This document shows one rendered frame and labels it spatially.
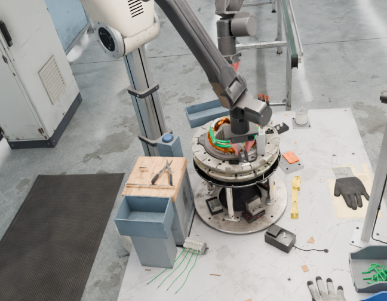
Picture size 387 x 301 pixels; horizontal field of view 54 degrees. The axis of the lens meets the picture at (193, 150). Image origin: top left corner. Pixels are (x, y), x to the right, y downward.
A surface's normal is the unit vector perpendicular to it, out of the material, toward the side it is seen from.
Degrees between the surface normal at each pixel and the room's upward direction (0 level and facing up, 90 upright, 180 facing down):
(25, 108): 90
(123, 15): 90
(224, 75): 75
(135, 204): 90
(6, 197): 0
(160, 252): 90
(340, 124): 0
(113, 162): 0
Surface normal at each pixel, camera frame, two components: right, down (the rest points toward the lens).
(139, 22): 0.72, 0.36
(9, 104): -0.10, 0.66
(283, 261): -0.14, -0.76
